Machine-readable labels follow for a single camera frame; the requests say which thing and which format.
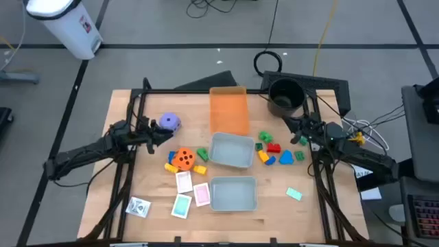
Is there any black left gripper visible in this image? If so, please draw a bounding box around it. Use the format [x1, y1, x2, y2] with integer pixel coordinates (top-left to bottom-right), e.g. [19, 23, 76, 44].
[132, 115, 174, 155]

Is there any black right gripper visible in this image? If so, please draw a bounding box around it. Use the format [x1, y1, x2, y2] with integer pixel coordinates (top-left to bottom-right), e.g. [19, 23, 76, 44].
[281, 113, 327, 145]

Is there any purple foam die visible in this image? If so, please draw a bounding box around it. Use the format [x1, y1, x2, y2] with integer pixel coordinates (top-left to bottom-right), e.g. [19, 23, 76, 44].
[158, 112, 182, 133]

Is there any blue large toy block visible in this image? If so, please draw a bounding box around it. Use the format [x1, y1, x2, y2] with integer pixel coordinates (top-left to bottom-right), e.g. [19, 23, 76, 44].
[278, 149, 295, 165]

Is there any green two-stud toy block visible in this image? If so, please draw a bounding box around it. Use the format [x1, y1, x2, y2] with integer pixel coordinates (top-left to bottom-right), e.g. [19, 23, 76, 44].
[258, 130, 274, 144]

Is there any orange foam die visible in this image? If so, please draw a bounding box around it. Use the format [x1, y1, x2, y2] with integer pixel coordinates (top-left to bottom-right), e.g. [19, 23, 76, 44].
[171, 147, 197, 172]

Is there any teal playing card box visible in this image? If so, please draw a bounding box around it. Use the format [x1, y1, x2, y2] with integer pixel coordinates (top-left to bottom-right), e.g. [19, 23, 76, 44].
[171, 193, 193, 220]

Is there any black bucket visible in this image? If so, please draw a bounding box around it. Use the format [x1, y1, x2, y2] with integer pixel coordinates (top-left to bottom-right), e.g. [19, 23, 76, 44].
[267, 77, 307, 118]

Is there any black perforated case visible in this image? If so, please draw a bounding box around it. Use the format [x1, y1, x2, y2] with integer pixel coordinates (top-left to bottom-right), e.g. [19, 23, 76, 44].
[260, 70, 352, 118]

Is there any yellow connector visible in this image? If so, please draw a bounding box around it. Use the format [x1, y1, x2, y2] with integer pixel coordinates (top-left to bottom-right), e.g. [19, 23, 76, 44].
[349, 132, 366, 145]

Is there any mint green lego brick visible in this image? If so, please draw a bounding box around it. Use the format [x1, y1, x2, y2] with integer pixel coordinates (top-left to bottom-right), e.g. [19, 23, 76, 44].
[285, 187, 303, 202]

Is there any grey plastic bin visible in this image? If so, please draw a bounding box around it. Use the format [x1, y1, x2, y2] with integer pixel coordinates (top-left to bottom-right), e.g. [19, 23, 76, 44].
[209, 176, 259, 212]
[207, 132, 256, 169]

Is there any orange translucent plastic bin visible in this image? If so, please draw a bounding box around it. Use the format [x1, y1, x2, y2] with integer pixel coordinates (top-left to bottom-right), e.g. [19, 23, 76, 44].
[209, 86, 250, 137]

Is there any pink playing card box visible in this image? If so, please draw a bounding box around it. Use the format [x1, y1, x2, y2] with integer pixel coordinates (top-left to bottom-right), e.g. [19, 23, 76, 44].
[193, 183, 211, 208]

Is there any white paper sheet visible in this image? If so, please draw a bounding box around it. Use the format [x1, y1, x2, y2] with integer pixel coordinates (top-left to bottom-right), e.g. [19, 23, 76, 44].
[353, 164, 373, 179]
[359, 187, 383, 201]

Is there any grey computer mouse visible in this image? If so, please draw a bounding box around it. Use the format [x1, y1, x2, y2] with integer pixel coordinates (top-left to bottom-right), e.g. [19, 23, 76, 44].
[388, 203, 406, 223]

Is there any black monitor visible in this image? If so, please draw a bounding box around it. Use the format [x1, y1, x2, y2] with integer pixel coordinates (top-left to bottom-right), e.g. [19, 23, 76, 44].
[413, 77, 439, 125]

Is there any white trash can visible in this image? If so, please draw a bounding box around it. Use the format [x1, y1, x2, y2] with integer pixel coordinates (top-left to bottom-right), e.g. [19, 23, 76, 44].
[25, 0, 104, 61]

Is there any grey stand base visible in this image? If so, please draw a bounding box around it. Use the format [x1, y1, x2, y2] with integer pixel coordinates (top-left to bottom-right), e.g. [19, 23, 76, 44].
[0, 70, 40, 85]

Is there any backlit keyboard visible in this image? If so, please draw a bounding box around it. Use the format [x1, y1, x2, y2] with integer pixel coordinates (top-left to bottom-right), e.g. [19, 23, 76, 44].
[407, 193, 439, 240]

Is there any black metal table frame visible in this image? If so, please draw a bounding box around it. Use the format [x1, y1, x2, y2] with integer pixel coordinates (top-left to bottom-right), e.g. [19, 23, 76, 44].
[81, 77, 371, 247]

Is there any white cable bundle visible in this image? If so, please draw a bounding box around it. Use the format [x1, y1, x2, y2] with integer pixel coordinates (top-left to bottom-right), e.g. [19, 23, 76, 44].
[342, 116, 391, 152]

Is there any black coiled cable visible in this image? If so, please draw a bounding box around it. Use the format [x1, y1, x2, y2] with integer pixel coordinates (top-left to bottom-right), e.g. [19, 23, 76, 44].
[252, 0, 284, 78]

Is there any yellow cable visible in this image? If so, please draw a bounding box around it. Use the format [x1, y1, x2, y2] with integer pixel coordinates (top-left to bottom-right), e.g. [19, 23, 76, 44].
[311, 0, 340, 77]

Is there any black cable tangle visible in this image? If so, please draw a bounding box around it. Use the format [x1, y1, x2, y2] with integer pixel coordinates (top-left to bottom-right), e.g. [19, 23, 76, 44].
[186, 0, 238, 19]

